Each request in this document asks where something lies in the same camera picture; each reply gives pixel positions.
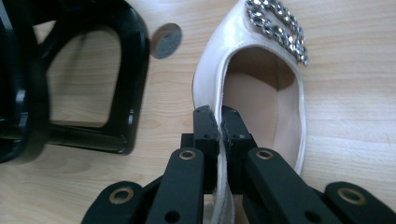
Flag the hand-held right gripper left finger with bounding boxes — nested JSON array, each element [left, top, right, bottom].
[[192, 105, 220, 194]]

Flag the white slingback heeled shoe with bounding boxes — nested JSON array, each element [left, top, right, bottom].
[[191, 0, 310, 224]]

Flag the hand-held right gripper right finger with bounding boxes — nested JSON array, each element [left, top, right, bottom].
[[220, 105, 260, 195]]

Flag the grey round pad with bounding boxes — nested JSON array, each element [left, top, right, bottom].
[[149, 21, 183, 61]]

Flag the black shoe rack red top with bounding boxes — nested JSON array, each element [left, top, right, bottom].
[[0, 0, 151, 165]]

